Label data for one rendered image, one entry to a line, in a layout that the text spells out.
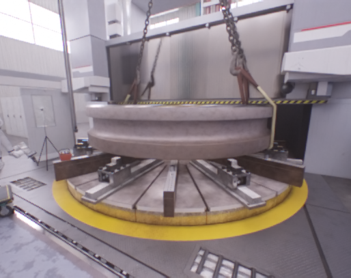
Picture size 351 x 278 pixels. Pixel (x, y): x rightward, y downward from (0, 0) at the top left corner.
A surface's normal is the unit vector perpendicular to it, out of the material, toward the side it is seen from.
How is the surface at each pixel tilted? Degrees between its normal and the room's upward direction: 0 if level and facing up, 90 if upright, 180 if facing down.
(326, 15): 90
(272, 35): 90
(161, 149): 90
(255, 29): 90
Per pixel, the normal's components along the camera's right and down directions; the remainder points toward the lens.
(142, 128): -0.29, 0.18
